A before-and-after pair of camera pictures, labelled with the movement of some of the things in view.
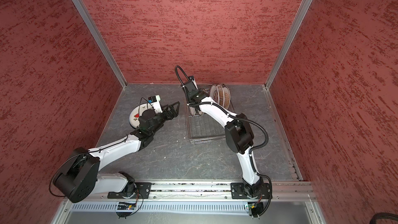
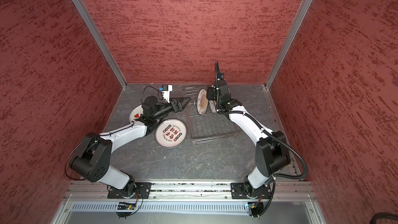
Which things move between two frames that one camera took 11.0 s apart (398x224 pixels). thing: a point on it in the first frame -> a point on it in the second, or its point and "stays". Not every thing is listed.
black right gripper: x=201 y=90 -> x=210 y=92
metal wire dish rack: x=202 y=126 stays
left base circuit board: x=125 y=209 stays
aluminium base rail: x=287 y=198 stays
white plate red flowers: x=192 y=111 -> x=170 y=133
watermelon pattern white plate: x=137 y=112 stays
